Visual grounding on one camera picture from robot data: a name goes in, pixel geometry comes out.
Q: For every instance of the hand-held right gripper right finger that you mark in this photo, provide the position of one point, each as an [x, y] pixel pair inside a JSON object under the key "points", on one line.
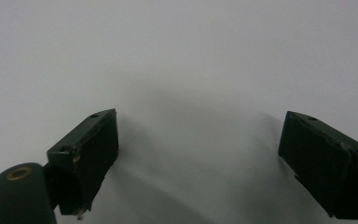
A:
{"points": [[320, 161]]}

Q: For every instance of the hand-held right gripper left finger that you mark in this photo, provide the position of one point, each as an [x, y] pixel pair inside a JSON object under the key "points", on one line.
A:
{"points": [[87, 149]]}

